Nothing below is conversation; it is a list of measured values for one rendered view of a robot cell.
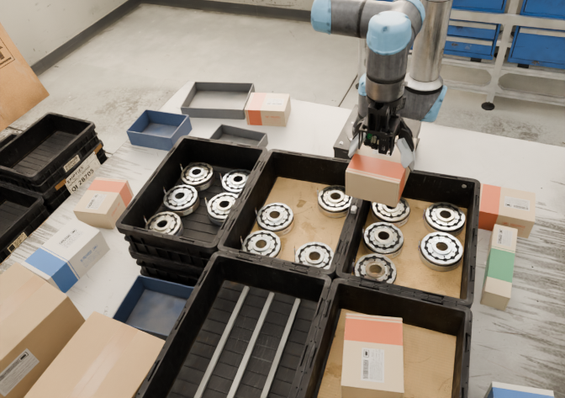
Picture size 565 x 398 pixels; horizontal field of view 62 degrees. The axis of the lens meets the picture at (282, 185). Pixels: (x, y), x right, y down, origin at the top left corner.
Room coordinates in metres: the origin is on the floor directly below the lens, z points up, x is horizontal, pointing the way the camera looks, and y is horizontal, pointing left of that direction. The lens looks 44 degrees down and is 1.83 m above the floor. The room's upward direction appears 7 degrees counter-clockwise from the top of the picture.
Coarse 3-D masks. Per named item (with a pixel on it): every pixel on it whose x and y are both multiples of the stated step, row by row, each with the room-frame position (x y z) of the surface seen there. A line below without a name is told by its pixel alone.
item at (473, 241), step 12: (456, 180) 0.88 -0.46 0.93; (468, 180) 0.87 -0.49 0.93; (360, 204) 0.83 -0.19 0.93; (348, 240) 0.72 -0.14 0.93; (468, 264) 0.62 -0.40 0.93; (336, 276) 0.63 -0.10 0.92; (348, 276) 0.62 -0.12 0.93; (468, 276) 0.58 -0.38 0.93; (396, 288) 0.57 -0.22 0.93; (408, 288) 0.57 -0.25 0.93; (468, 288) 0.55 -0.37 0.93; (444, 300) 0.53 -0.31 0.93; (456, 300) 0.53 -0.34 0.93; (468, 300) 0.52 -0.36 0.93
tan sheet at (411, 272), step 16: (416, 208) 0.89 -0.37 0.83; (464, 208) 0.87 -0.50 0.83; (368, 224) 0.85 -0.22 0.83; (416, 224) 0.83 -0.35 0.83; (464, 224) 0.81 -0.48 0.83; (416, 240) 0.78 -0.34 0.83; (464, 240) 0.76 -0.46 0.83; (400, 256) 0.73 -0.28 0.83; (416, 256) 0.73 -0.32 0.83; (352, 272) 0.70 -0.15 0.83; (400, 272) 0.68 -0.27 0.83; (416, 272) 0.68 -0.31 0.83; (432, 272) 0.67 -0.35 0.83; (448, 272) 0.67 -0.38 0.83; (416, 288) 0.63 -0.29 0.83; (432, 288) 0.63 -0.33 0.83; (448, 288) 0.62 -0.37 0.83
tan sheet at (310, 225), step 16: (272, 192) 1.02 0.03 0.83; (288, 192) 1.01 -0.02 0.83; (304, 192) 1.01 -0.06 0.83; (304, 208) 0.94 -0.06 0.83; (256, 224) 0.90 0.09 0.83; (304, 224) 0.88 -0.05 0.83; (320, 224) 0.87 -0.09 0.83; (336, 224) 0.87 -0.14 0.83; (288, 240) 0.83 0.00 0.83; (304, 240) 0.82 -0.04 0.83; (320, 240) 0.82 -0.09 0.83; (336, 240) 0.81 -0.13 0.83; (288, 256) 0.77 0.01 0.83
